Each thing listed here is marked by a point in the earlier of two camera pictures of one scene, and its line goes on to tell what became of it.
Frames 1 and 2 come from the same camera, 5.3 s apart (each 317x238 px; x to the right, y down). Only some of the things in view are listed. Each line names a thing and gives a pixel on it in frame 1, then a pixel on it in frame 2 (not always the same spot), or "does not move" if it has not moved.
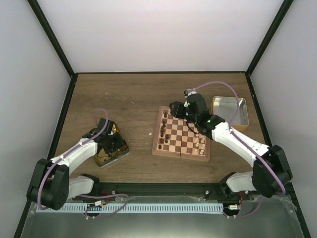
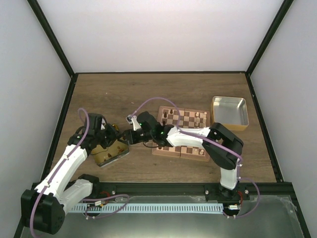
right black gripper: x=177 y=112 to x=131 y=138
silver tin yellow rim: x=226 y=106 does not move
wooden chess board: x=174 y=138 does not move
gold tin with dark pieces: x=115 y=147 does not move
